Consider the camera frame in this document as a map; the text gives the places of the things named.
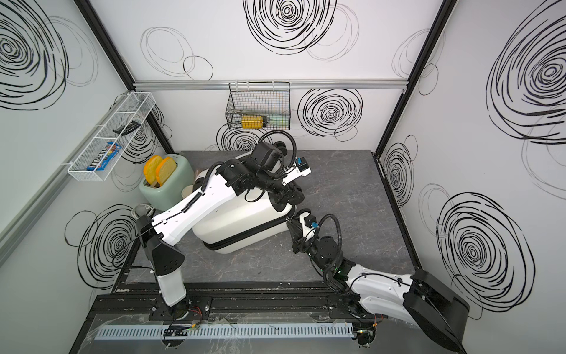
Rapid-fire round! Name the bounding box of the black wire wall basket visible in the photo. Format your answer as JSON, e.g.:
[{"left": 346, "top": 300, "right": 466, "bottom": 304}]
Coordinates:
[{"left": 225, "top": 81, "right": 291, "bottom": 130}]

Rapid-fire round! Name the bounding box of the white wire wall shelf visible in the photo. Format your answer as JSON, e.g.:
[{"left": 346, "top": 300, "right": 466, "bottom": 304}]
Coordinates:
[{"left": 67, "top": 91, "right": 156, "bottom": 182}]

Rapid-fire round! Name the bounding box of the beige paper cup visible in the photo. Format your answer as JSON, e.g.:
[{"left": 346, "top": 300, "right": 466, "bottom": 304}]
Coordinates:
[{"left": 181, "top": 185, "right": 194, "bottom": 199}]

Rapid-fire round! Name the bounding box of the yellow toast slice right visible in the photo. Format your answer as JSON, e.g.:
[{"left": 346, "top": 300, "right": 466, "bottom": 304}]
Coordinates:
[{"left": 156, "top": 156, "right": 177, "bottom": 186}]

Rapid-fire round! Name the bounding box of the white hard-shell suitcase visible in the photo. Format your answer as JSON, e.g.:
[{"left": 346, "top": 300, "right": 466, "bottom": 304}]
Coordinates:
[{"left": 192, "top": 142, "right": 296, "bottom": 254}]

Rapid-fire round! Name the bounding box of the yellow sponge in basket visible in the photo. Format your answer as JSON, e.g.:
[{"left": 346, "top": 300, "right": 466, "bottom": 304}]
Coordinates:
[{"left": 240, "top": 115, "right": 265, "bottom": 130}]

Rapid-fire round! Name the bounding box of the yellow toast slice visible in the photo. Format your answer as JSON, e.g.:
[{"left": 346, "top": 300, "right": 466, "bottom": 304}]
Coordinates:
[
  {"left": 143, "top": 155, "right": 163, "bottom": 185},
  {"left": 156, "top": 156, "right": 177, "bottom": 186}
]

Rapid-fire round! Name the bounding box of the black remote control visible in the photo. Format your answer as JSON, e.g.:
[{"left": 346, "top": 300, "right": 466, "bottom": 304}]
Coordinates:
[{"left": 113, "top": 121, "right": 141, "bottom": 137}]

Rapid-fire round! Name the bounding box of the mint green toaster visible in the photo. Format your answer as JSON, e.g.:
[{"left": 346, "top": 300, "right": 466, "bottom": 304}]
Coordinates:
[{"left": 139, "top": 154, "right": 195, "bottom": 211}]

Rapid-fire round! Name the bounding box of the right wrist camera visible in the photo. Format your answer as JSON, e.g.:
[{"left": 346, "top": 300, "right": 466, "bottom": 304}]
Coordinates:
[{"left": 299, "top": 211, "right": 318, "bottom": 240}]

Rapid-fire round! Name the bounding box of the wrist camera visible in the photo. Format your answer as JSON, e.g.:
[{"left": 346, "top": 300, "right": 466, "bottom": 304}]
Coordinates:
[
  {"left": 299, "top": 211, "right": 318, "bottom": 240},
  {"left": 282, "top": 157, "right": 311, "bottom": 186}
]

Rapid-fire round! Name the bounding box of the yellow toast slice left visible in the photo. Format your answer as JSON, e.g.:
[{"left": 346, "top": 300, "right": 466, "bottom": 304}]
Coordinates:
[{"left": 143, "top": 155, "right": 163, "bottom": 185}]

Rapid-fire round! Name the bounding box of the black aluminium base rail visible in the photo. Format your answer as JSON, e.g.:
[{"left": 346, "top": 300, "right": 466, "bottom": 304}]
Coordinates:
[{"left": 87, "top": 282, "right": 388, "bottom": 325}]

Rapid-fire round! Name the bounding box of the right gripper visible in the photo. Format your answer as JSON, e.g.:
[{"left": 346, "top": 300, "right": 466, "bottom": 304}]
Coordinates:
[{"left": 289, "top": 217, "right": 331, "bottom": 274}]

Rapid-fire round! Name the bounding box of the blue candy packet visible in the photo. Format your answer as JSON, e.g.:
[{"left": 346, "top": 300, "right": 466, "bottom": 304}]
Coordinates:
[{"left": 86, "top": 142, "right": 122, "bottom": 171}]

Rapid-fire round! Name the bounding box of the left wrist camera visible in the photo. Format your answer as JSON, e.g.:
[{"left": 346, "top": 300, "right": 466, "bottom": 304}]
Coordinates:
[{"left": 282, "top": 157, "right": 311, "bottom": 186}]

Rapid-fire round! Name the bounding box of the white slotted cable duct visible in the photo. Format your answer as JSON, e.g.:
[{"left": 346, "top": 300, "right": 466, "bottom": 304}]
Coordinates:
[{"left": 94, "top": 323, "right": 355, "bottom": 341}]

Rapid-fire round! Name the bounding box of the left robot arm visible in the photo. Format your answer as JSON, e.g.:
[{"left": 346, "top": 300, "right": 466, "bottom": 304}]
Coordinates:
[{"left": 137, "top": 131, "right": 311, "bottom": 307}]

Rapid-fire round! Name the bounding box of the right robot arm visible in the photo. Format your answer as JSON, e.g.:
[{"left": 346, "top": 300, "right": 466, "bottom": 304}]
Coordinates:
[{"left": 287, "top": 209, "right": 470, "bottom": 353}]

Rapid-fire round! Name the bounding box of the green item in basket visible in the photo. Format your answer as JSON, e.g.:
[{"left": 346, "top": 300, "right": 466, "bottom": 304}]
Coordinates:
[{"left": 266, "top": 114, "right": 290, "bottom": 130}]

